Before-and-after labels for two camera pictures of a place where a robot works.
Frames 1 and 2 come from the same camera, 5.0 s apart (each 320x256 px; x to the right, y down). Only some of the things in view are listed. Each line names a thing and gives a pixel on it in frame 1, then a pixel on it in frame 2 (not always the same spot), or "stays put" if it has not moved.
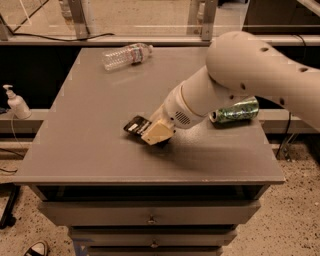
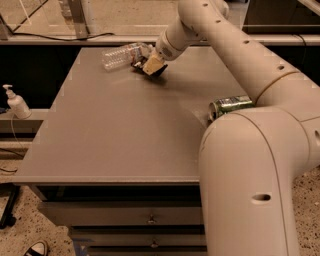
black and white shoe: [37, 249] stays put
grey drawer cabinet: [122, 196] stays put
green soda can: [241, 111] stays put
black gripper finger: [163, 143] to [159, 72]
